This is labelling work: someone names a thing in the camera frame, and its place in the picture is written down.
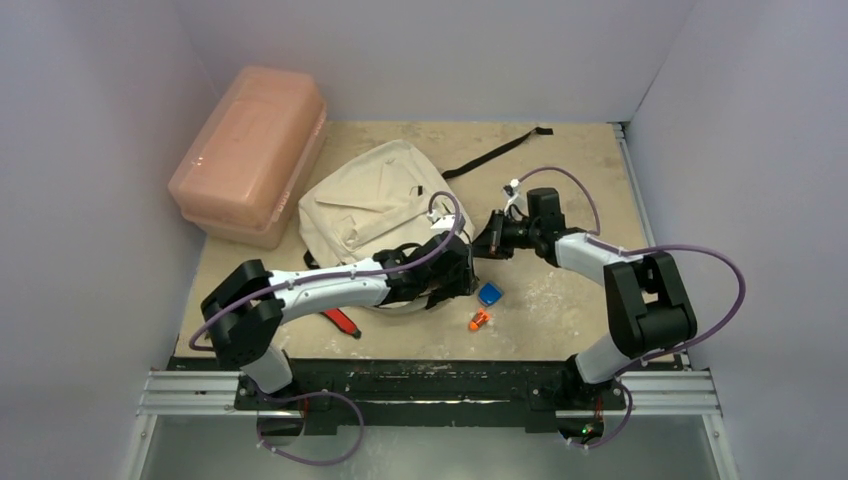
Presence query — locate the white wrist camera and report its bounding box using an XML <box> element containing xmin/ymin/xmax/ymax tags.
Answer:
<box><xmin>426</xmin><ymin>210</ymin><xmax>465</xmax><ymax>235</ymax></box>
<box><xmin>503</xmin><ymin>179</ymin><xmax>526</xmax><ymax>219</ymax></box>

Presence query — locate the purple cable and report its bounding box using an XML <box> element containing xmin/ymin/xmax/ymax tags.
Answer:
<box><xmin>516</xmin><ymin>165</ymin><xmax>747</xmax><ymax>452</ymax></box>
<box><xmin>188</xmin><ymin>192</ymin><xmax>465</xmax><ymax>467</ymax></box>

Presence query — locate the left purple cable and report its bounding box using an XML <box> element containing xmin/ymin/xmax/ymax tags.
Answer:
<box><xmin>188</xmin><ymin>192</ymin><xmax>465</xmax><ymax>467</ymax></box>

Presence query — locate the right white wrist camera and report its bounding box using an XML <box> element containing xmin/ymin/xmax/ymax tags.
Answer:
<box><xmin>503</xmin><ymin>179</ymin><xmax>526</xmax><ymax>219</ymax></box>

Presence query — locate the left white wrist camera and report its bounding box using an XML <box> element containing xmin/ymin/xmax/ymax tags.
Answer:
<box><xmin>426</xmin><ymin>210</ymin><xmax>465</xmax><ymax>235</ymax></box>

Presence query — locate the orange small toy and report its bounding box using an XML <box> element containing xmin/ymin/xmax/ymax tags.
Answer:
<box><xmin>468</xmin><ymin>309</ymin><xmax>491</xmax><ymax>331</ymax></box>

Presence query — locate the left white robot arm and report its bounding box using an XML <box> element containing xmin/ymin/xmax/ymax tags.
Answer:
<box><xmin>190</xmin><ymin>233</ymin><xmax>477</xmax><ymax>409</ymax></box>

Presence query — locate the pink plastic storage box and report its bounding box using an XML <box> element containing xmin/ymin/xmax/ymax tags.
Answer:
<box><xmin>168</xmin><ymin>66</ymin><xmax>327</xmax><ymax>249</ymax></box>

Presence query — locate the beige backpack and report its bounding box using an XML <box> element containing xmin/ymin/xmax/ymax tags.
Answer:
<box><xmin>298</xmin><ymin>127</ymin><xmax>553</xmax><ymax>268</ymax></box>

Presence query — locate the red utility knife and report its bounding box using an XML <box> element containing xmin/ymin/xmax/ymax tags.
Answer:
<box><xmin>321</xmin><ymin>309</ymin><xmax>362</xmax><ymax>339</ymax></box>

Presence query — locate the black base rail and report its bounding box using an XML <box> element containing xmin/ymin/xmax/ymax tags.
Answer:
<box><xmin>165</xmin><ymin>357</ymin><xmax>684</xmax><ymax>439</ymax></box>

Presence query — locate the blue pencil sharpener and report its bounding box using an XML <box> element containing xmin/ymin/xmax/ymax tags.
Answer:
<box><xmin>477</xmin><ymin>282</ymin><xmax>504</xmax><ymax>308</ymax></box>

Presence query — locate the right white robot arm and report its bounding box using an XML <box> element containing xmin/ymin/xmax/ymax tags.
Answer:
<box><xmin>473</xmin><ymin>187</ymin><xmax>698</xmax><ymax>407</ymax></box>

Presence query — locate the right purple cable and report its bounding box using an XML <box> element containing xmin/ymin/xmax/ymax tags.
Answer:
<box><xmin>516</xmin><ymin>165</ymin><xmax>747</xmax><ymax>452</ymax></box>

